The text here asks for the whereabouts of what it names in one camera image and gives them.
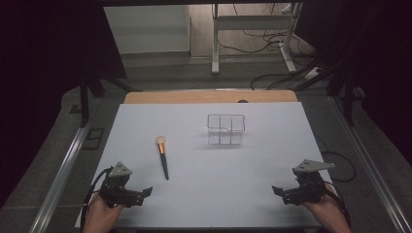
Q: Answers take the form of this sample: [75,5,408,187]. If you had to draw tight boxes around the black looped floor cable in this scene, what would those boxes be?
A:
[315,134,358,183]

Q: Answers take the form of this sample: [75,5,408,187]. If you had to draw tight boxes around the right hand-held gripper cable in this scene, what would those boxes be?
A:
[324,188,353,227]

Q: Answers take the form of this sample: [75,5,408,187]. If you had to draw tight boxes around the hand-held gripper cable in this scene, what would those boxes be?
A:
[80,166,115,232]
[324,188,353,227]

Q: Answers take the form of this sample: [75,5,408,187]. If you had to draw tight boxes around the black cable to power strip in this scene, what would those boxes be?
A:
[250,68,313,91]

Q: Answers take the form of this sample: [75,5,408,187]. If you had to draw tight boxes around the person's right hand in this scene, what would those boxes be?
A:
[302,183,353,233]

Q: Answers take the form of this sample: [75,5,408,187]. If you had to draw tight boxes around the tangled black floor cables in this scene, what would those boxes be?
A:
[216,28,294,55]

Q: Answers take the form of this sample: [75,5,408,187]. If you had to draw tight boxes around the white cabinet panel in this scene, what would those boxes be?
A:
[103,5,192,54]

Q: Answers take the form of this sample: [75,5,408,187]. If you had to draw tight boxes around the black metal stand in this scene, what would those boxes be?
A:
[78,75,141,129]
[292,57,358,127]

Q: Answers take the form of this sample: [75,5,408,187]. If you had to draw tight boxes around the white power strip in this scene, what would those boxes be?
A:
[304,66,323,81]

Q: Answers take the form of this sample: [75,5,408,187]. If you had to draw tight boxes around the person's left hand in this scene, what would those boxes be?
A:
[82,192,126,233]

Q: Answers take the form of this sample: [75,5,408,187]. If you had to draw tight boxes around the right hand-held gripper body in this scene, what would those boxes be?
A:
[281,158,336,206]

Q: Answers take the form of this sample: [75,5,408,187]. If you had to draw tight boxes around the dark curtain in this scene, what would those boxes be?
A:
[293,0,412,167]
[0,0,128,208]

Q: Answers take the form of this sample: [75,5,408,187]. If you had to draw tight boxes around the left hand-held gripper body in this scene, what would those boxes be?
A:
[98,161,145,209]

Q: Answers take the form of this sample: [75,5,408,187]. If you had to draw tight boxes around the clear acrylic compartment organizer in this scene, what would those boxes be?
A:
[207,114,246,146]

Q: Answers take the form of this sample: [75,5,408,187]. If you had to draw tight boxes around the left hand-held gripper cable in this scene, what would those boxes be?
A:
[80,166,115,232]

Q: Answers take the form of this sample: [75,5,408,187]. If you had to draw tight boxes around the white table board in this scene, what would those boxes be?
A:
[75,102,335,229]

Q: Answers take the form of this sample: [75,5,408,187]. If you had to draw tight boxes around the white metal desk frame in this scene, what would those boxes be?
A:
[211,3,304,76]

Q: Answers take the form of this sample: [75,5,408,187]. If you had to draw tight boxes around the makeup brush with black handle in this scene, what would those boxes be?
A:
[155,135,170,182]

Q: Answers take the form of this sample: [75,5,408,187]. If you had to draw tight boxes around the aluminium floor rail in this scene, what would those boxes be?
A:
[28,125,92,233]
[328,96,412,233]

